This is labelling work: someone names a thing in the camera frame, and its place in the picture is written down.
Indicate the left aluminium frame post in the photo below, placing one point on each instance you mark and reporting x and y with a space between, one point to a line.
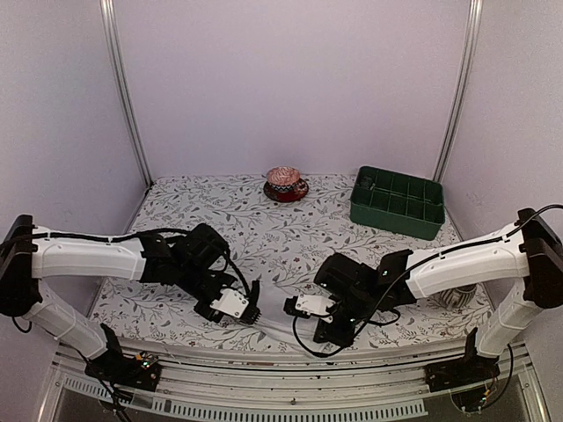
109 22

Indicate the dark red saucer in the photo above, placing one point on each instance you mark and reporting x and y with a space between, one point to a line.
286 194

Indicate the white black-trimmed underwear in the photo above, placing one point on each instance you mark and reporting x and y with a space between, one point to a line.
284 332

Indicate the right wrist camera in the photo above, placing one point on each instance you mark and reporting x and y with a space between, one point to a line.
308 305

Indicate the green divided organizer tray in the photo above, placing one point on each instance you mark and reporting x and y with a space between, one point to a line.
399 203

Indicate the striped glass mug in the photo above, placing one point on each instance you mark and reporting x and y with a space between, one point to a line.
457 297

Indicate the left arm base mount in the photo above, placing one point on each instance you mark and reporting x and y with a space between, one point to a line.
140 372

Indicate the right aluminium frame post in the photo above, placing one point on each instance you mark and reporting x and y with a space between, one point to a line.
471 39

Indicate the aluminium frame post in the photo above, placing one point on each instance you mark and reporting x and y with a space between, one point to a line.
471 39
109 22

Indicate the floral tablecloth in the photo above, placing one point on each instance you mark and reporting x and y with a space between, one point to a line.
281 245

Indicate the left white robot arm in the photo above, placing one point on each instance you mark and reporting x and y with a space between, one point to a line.
30 254

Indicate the red patterned bowl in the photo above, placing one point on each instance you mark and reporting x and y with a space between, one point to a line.
283 178

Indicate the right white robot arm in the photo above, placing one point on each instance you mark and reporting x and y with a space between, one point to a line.
527 251

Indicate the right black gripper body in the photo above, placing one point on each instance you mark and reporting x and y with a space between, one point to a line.
355 303

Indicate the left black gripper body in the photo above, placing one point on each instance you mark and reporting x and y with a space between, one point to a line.
193 278

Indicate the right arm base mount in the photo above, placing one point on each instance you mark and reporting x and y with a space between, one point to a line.
468 369

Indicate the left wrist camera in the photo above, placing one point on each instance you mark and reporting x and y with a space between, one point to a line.
244 308

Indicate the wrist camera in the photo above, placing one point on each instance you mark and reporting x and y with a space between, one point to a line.
244 308
308 305

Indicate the front aluminium rail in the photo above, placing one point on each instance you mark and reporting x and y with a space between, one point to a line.
199 384

